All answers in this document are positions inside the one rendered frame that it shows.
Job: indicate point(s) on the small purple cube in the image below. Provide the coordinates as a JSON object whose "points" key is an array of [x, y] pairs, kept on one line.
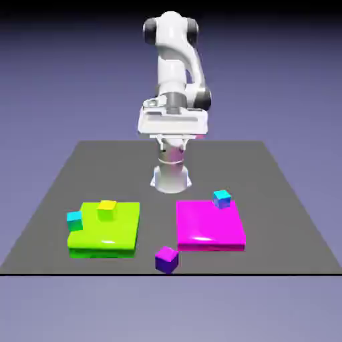
{"points": [[166, 259]]}

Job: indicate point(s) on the large lime green box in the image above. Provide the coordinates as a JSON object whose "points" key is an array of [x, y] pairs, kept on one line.
{"points": [[107, 232]]}

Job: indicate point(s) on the large magenta box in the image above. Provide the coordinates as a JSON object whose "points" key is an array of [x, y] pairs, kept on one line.
{"points": [[208, 227]]}

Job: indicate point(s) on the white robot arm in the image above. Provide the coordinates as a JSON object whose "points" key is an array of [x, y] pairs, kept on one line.
{"points": [[171, 48]]}

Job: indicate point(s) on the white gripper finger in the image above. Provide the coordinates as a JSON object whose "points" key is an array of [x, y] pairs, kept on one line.
{"points": [[163, 146], [183, 145]]}

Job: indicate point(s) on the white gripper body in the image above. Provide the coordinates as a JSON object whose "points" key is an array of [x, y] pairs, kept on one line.
{"points": [[172, 124]]}

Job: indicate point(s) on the small yellow cube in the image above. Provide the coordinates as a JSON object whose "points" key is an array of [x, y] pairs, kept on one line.
{"points": [[107, 211]]}

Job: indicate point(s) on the small cyan cube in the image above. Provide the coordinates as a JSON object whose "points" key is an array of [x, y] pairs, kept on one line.
{"points": [[221, 199], [74, 221]]}

